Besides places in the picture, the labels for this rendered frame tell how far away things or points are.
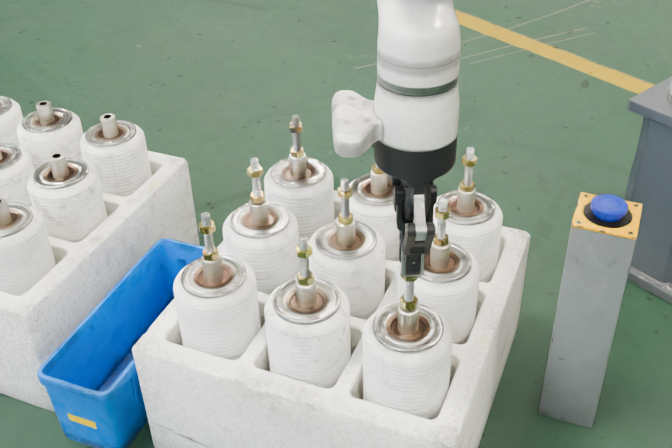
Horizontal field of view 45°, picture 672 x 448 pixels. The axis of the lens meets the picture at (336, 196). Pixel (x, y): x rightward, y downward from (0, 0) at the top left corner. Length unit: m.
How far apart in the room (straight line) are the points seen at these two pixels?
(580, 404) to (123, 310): 0.63
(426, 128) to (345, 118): 0.07
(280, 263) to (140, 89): 1.01
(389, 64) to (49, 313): 0.62
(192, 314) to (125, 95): 1.07
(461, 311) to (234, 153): 0.82
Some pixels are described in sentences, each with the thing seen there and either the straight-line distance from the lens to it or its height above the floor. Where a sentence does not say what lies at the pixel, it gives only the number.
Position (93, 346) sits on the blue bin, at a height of 0.07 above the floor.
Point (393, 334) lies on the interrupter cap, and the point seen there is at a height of 0.25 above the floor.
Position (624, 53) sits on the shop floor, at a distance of 2.15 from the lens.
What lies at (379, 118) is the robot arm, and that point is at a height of 0.52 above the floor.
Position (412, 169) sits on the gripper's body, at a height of 0.48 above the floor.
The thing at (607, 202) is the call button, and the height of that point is 0.33.
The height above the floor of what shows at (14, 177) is 0.24.
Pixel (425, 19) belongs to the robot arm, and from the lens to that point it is 0.68.
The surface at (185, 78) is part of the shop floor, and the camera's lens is 1.99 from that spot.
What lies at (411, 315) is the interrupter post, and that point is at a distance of 0.86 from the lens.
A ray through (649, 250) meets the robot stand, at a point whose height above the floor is 0.07.
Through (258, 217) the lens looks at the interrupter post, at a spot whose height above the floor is 0.26.
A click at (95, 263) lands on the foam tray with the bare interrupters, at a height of 0.16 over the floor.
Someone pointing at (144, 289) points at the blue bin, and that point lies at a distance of 1.24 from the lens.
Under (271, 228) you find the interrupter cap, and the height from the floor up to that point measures 0.25.
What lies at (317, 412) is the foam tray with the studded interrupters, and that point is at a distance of 0.91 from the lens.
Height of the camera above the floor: 0.86
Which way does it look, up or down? 34 degrees down
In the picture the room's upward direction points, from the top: 2 degrees counter-clockwise
